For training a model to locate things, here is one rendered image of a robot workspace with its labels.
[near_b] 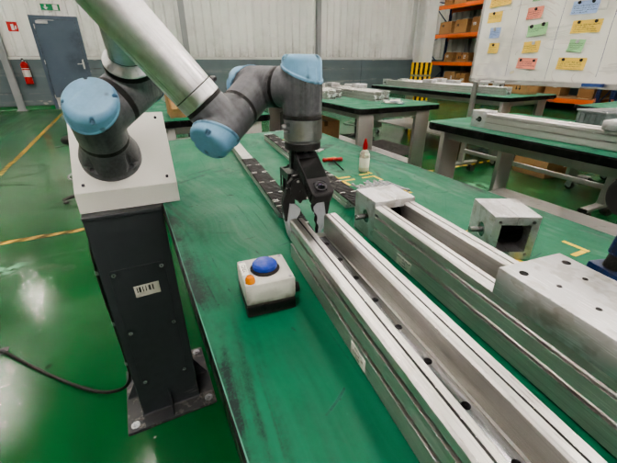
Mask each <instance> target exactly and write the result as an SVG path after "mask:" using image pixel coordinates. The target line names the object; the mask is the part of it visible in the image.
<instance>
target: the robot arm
mask: <svg viewBox="0 0 617 463"><path fill-rule="evenodd" d="M74 1H75V2H76V3H77V4H78V5H79V6H80V7H81V8H82V9H83V10H84V11H85V12H86V13H87V15H88V16H89V17H90V18H92V19H93V20H94V22H95V23H96V24H97V25H98V26H99V30H100V33H101V36H102V39H103V42H104V45H105V48H106V49H105V50H104V51H103V53H102V57H101V59H102V63H103V66H104V69H105V73H104V74H102V75H101V76H100V77H98V78H95V77H87V79H84V78H80V79H77V80H75V81H73V82H71V83H70V84H68V85H67V86H66V87H65V88H64V90H63V92H62V96H61V108H62V113H63V116H64V119H65V121H66V122H67V124H68V125H69V127H70V128H71V130H72V132H73V135H74V137H75V139H76V140H77V142H78V144H79V146H78V159H79V162H80V164H81V166H82V167H83V169H84V170H85V171H86V172H87V173H88V174H89V175H90V176H92V177H93V178H95V179H98V180H101V181H106V182H116V181H120V180H124V179H126V178H128V177H130V176H132V175H134V174H135V173H136V172H137V171H138V169H139V168H140V165H141V160H142V157H141V152H140V147H139V145H138V144H137V143H136V142H135V140H134V139H133V138H132V137H131V136H130V135H129V133H128V127H129V126H130V125H131V124H132V123H133V122H134V121H135V120H136V119H138V118H139V117H140V116H141V115H142V114H143V113H144V112H145V111H146V110H147V109H149V108H150V107H151V106H152V105H153V104H154V103H155V102H157V101H159V100H160V99H161V98H162V97H163V95H164V94H165V95H166V96H167V97H168V98H169V99H170V100H171V101H172V102H173V103H174V104H175V105H176V106H177V107H178V108H179V109H180V110H181V111H182V112H183V113H184V114H185V115H186V116H187V117H188V118H189V119H190V120H191V122H192V123H193V125H192V128H191V129H190V138H191V140H192V141H193V142H194V143H195V146H196V147H197V148H198V150H199V151H201V152H202V153H204V154H205V155H207V156H209V157H212V158H224V157H225V156H226V155H227V154H228V153H229V152H230V151H231V150H232V149H233V148H234V147H235V146H237V145H238V144H239V142H240V140H241V138H242V137H243V136H244V135H245V133H246V132H247V131H248V130H249V128H250V127H251V126H252V125H253V123H254V122H255V121H256V120H257V119H258V118H259V117H260V116H261V115H262V114H263V113H264V111H265V110H266V109H267V108H268V107H277V108H283V119H284V124H283V125H281V130H284V139H285V148H286V149H287V150H289V164H288V165H287V166H280V187H281V190H282V191H283V192H284V195H283V196H282V199H281V206H282V210H283V218H284V222H285V225H286V233H287V235H288V237H289V238H290V230H292V229H291V227H290V220H292V219H297V217H298V216H299V214H300V207H299V206H298V205H297V204H296V203H295V200H297V202H298V203H301V202H302V200H307V199H308V200H309V202H310V203H311V205H310V206H311V210H312V211H313V213H314V215H315V217H314V221H315V223H316V227H315V232H316V233H319V232H322V230H323V227H324V215H325V214H328V211H329V205H330V201H331V198H332V195H333V192H334V189H333V187H332V185H331V182H330V179H329V178H328V176H327V174H326V172H325V170H324V167H323V165H322V163H321V161H320V158H319V156H318V154H317V152H316V150H318V149H320V140H321V138H322V117H321V115H322V84H323V79H322V59H321V57H320V56H319V55H318V54H284V55H283V56H282V62H281V64H280V65H279V66H263V65H253V64H247V65H244V66H237V67H234V68H233V69H232V70H231V71H230V73H229V78H228V79H227V91H226V92H225V93H224V94H223V93H222V92H221V91H220V90H219V88H218V87H217V86H216V84H215V83H214V82H213V81H212V80H211V79H210V77H209V76H208V75H207V74H206V73H205V72H204V70H203V69H202V68H201V67H200V66H199V65H198V63H197V62H196V61H195V60H194V59H193V58H192V56H191V55H190V54H189V53H188V52H187V51H186V49H185V48H184V47H183V46H182V45H181V44H180V42H179V41H178V40H177V39H176V38H175V37H174V35H173V34H172V33H171V32H170V31H169V30H168V28H167V27H166V26H165V25H164V24H163V23H162V21H161V20H160V19H159V18H158V17H157V16H156V15H155V14H154V13H153V12H152V11H151V9H150V8H149V7H148V6H147V5H146V4H145V2H144V1H143V0H74ZM282 176H283V185H282ZM292 231H293V230H292Z"/></svg>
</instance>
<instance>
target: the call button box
mask: <svg viewBox="0 0 617 463"><path fill-rule="evenodd" d="M269 257H272V258H274V259H275V260H276V262H277V268H276V269H275V270H274V271H272V272H269V273H258V272H255V271H254V270H253V269H252V262H253V261H254V260H255V259H257V258H255V259H251V260H245V261H240V262H238V263H237V269H238V278H239V287H240V292H241V297H242V300H243V303H244V307H245V309H246V312H247V315H248V317H254V316H258V315H262V314H266V313H270V312H274V311H281V310H286V309H290V308H294V307H296V297H295V295H296V292H298V291H300V286H299V283H298V282H297V281H295V277H294V275H293V273H292V272H291V270H290V268H289V266H288V265H287V263H286V261H285V259H284V257H283V256H282V255H281V254H277V255H271V256H269ZM248 275H253V276H254V278H255V283H254V284H253V285H246V284H245V278H246V276H248Z"/></svg>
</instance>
